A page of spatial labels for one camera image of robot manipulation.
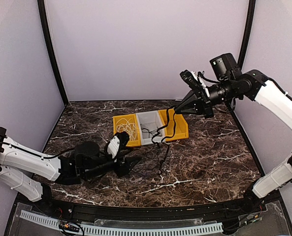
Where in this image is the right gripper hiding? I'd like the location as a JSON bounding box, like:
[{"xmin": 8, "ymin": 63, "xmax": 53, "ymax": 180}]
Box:
[{"xmin": 175, "ymin": 77, "xmax": 237, "ymax": 118}]

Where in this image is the thick black cable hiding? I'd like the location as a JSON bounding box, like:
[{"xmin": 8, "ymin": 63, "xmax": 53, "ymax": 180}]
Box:
[{"xmin": 150, "ymin": 106, "xmax": 178, "ymax": 175}]

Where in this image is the yellow bin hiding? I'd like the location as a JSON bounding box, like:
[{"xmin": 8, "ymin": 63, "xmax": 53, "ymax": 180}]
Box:
[
  {"xmin": 158, "ymin": 109, "xmax": 189, "ymax": 142},
  {"xmin": 113, "ymin": 114, "xmax": 141, "ymax": 147}
]

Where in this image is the thick white cable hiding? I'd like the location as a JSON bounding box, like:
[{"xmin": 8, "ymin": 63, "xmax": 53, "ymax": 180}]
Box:
[{"xmin": 116, "ymin": 125, "xmax": 138, "ymax": 142}]

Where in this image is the black thin cable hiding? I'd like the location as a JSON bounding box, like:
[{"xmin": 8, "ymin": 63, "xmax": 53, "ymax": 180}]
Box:
[{"xmin": 139, "ymin": 124, "xmax": 161, "ymax": 141}]

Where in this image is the white bin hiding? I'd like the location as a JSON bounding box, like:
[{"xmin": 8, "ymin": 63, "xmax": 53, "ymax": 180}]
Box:
[{"xmin": 136, "ymin": 111, "xmax": 163, "ymax": 146}]

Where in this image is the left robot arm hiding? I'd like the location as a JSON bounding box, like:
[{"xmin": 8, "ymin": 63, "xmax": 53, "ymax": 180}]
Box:
[{"xmin": 0, "ymin": 127, "xmax": 141, "ymax": 214}]

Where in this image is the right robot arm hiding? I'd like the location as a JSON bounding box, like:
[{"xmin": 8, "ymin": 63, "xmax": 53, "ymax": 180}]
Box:
[{"xmin": 174, "ymin": 53, "xmax": 292, "ymax": 213}]

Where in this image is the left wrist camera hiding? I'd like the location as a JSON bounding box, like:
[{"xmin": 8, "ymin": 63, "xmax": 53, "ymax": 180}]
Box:
[{"xmin": 104, "ymin": 131, "xmax": 130, "ymax": 163}]

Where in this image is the white slotted cable duct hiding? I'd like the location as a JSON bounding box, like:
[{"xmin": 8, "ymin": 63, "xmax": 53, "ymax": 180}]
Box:
[{"xmin": 20, "ymin": 210, "xmax": 223, "ymax": 236}]

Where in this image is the right black frame post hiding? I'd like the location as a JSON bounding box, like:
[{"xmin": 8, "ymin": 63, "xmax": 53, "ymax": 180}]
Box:
[{"xmin": 225, "ymin": 0, "xmax": 257, "ymax": 106}]

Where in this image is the black frame post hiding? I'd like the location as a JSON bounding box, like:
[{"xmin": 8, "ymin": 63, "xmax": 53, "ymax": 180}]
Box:
[
  {"xmin": 37, "ymin": 0, "xmax": 69, "ymax": 106},
  {"xmin": 225, "ymin": 0, "xmax": 257, "ymax": 106}
]

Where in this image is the black front rail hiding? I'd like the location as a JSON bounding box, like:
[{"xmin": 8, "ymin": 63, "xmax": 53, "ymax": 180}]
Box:
[{"xmin": 15, "ymin": 190, "xmax": 267, "ymax": 222}]

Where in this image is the left black frame post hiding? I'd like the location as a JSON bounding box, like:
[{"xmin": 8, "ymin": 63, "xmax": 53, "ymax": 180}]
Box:
[{"xmin": 37, "ymin": 0, "xmax": 69, "ymax": 106}]

